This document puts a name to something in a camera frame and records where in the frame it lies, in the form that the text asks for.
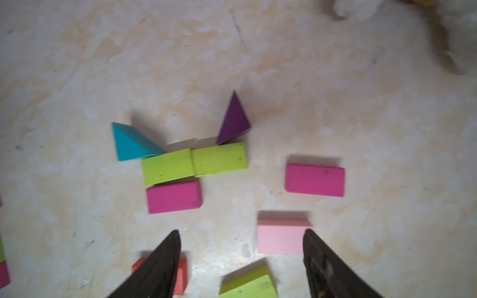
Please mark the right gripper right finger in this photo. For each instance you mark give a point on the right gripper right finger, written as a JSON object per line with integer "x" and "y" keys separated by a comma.
{"x": 328, "y": 276}

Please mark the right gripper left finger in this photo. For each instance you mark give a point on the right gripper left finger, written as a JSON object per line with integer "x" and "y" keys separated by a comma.
{"x": 156, "y": 276}

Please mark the magenta block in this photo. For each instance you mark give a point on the magenta block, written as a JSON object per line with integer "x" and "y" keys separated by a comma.
{"x": 175, "y": 197}
{"x": 315, "y": 180}
{"x": 5, "y": 279}

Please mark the green block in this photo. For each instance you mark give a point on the green block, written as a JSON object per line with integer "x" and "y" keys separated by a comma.
{"x": 220, "y": 159}
{"x": 257, "y": 283}
{"x": 167, "y": 167}
{"x": 2, "y": 253}

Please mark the teal triangle block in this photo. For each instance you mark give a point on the teal triangle block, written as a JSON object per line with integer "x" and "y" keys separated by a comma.
{"x": 131, "y": 144}

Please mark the purple triangle block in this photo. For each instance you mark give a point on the purple triangle block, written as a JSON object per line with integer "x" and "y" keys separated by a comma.
{"x": 235, "y": 123}

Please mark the red block centre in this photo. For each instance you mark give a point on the red block centre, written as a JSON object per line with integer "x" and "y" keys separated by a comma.
{"x": 181, "y": 279}

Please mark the pink block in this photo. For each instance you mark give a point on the pink block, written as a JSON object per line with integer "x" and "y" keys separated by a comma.
{"x": 281, "y": 236}

